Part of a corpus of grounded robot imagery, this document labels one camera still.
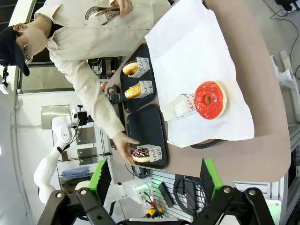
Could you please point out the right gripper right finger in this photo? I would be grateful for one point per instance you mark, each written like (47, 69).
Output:
(234, 206)

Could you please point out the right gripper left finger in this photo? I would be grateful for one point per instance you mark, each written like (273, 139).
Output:
(70, 206)

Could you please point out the chocolate sprinkle donut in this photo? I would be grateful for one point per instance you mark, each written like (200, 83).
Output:
(140, 153)

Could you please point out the printed paper donut sleeve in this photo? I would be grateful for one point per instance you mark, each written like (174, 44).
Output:
(178, 107)
(155, 153)
(147, 89)
(144, 66)

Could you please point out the yellow sprinkle donut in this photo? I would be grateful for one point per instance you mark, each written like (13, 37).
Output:
(131, 93)

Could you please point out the plain glazed donut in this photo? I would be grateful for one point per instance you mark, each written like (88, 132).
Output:
(126, 70)

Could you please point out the perforated metal tongs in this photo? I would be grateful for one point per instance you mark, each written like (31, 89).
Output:
(90, 12)

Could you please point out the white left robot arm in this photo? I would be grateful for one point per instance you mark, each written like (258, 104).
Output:
(44, 178)

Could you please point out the person's right forearm beige sleeve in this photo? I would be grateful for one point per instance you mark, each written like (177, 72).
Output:
(105, 117)

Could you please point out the person's right hand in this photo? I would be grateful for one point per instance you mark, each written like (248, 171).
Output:
(122, 143)

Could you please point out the person's left hand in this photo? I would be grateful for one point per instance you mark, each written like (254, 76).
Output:
(125, 7)

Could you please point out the folded blue cloth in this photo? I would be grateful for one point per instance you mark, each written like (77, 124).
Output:
(75, 173)

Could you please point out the white slotted side panel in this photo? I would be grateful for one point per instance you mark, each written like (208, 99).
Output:
(171, 211)

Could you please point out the black tray under paper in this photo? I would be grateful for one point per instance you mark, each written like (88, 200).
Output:
(206, 144)

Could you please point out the black power adapter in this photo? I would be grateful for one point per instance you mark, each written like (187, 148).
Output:
(166, 194)

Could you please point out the grey metal shelf unit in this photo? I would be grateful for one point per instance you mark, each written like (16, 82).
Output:
(86, 136)

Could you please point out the red glazed donut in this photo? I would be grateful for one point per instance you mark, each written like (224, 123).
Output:
(201, 105)

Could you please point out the black square serving tray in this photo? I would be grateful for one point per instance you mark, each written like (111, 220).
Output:
(133, 104)
(145, 126)

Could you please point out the white table leg base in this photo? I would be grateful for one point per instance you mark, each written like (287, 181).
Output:
(286, 77)

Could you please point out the white paper sheet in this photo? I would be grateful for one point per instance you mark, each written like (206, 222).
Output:
(187, 47)

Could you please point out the black cap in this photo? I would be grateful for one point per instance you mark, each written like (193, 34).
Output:
(11, 47)

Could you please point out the beige face mask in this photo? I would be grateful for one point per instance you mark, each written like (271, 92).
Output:
(35, 39)

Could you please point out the person's head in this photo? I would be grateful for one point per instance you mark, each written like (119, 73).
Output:
(21, 42)

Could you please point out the person in beige shirt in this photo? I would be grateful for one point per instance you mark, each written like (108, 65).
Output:
(93, 35)

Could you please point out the aluminium profile frame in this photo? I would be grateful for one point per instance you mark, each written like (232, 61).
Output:
(293, 140)

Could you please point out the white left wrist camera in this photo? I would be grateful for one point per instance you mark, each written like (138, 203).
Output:
(75, 117)

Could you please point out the thin frame glasses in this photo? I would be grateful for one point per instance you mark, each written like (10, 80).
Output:
(25, 55)

